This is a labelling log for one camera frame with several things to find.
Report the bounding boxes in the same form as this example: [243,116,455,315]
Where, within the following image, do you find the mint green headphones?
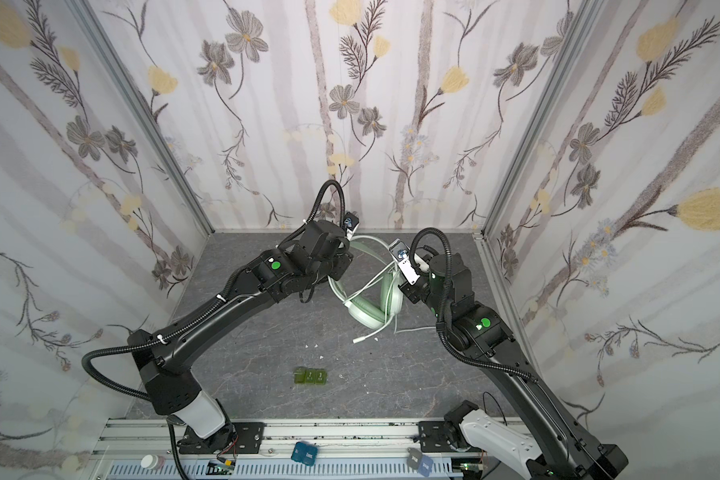
[329,235,403,343]

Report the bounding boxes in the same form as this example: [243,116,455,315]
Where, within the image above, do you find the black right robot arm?
[388,227,628,479]

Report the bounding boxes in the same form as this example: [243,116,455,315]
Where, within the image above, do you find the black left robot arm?
[81,179,359,440]

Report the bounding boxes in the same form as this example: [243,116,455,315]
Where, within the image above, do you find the green plastic block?
[293,367,327,385]

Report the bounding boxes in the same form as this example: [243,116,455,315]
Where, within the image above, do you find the grey blue tag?
[406,448,434,478]

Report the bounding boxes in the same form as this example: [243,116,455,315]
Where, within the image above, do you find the blue square tag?
[291,441,319,467]

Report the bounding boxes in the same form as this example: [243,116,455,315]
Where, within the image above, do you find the small circuit board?
[206,459,236,476]

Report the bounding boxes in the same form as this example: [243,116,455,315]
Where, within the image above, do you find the white round cap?
[140,454,164,471]

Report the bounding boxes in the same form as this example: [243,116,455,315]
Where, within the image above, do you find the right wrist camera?
[388,239,429,285]

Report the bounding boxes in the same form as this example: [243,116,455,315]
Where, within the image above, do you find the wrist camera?
[342,212,360,236]
[388,239,429,285]

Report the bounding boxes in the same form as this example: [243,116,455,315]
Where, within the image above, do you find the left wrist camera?
[342,212,360,236]

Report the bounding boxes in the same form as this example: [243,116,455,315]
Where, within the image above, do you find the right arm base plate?
[417,420,455,453]

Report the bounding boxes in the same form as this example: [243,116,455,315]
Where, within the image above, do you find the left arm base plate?
[228,422,266,455]

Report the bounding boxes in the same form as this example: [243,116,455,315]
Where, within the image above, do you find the white cable duct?
[97,458,425,479]

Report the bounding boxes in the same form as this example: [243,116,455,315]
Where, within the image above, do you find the aluminium frame rail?
[89,417,589,480]

